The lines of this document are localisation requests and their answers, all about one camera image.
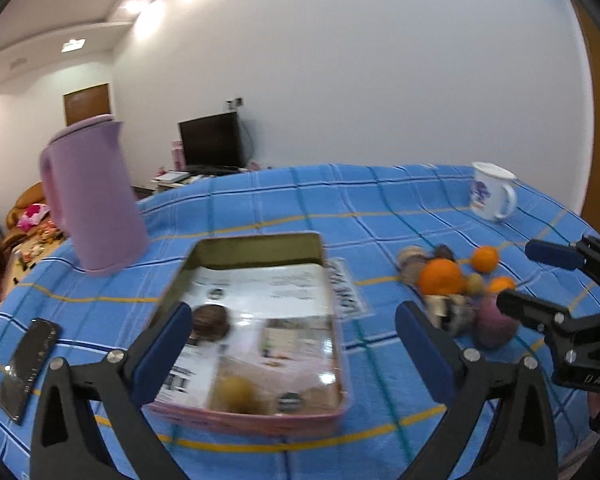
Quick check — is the blue plaid cloth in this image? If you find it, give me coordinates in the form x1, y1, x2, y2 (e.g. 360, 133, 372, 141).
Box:
0, 162, 600, 480

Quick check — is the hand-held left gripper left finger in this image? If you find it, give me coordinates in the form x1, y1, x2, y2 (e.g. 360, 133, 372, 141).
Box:
30, 301, 193, 480

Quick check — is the large orange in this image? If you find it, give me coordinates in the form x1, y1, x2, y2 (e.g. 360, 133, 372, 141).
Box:
417, 258, 466, 297

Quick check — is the purple plastic pitcher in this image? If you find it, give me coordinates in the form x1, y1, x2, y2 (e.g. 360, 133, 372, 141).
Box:
39, 114, 151, 277

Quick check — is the dark sugarcane piece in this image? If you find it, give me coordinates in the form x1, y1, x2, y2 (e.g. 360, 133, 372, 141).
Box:
192, 305, 231, 343

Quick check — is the brown wooden door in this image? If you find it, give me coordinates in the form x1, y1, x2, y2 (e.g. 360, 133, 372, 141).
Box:
63, 83, 112, 127

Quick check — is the purple white sugarcane piece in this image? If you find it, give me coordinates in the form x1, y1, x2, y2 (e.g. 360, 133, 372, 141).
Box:
398, 245, 428, 283

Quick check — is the white television stand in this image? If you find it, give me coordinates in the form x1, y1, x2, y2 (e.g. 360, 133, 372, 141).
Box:
150, 167, 251, 192

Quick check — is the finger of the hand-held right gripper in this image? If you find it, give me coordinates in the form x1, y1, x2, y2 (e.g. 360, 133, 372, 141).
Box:
525, 235, 600, 286
496, 290, 576, 342

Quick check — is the black television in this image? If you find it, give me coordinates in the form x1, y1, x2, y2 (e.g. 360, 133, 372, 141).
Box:
177, 111, 246, 171

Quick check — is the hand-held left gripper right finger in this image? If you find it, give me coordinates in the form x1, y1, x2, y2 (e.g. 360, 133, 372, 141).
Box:
395, 301, 558, 480

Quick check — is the white enamel mug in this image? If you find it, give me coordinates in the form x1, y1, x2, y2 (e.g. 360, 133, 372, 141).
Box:
469, 161, 518, 222

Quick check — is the pink floral cushion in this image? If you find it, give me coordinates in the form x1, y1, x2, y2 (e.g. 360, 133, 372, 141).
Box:
20, 203, 51, 231

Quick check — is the white cloth label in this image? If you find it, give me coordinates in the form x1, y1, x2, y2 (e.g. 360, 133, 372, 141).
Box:
325, 257, 368, 322

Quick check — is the purple passion fruit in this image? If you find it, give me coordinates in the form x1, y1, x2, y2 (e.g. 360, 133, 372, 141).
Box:
474, 296, 521, 349

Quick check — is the pink metal tin box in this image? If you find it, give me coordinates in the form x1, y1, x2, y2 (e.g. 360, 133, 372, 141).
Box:
144, 231, 352, 435

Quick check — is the black smartphone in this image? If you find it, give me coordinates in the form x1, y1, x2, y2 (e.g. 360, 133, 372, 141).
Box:
0, 317, 62, 426

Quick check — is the wooden sofa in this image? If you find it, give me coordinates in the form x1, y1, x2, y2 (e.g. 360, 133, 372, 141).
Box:
5, 182, 51, 241

